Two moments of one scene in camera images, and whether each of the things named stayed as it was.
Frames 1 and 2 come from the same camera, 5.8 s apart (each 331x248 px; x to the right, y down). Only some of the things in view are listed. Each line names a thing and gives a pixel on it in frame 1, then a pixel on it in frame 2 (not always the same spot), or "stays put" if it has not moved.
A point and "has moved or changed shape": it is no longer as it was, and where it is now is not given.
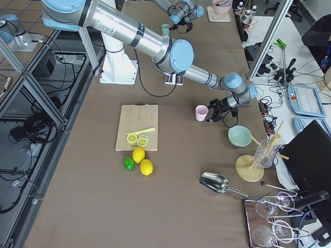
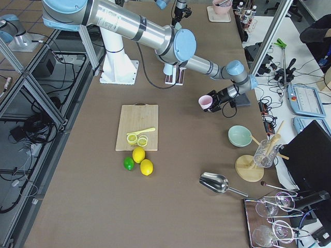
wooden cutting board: x=134 y=118 stays put
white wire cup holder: x=172 y=79 stays put
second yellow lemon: x=146 y=167 stays put
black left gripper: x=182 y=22 -> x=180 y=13
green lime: x=129 y=163 stays put
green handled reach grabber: x=281 y=44 stays put
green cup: x=165 y=29 has moved or changed shape
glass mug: x=265 y=154 stays put
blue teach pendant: x=305 y=100 stays put
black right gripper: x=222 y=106 -> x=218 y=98
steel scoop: x=218 y=183 stays put
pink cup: x=201 y=112 -> x=205 y=101
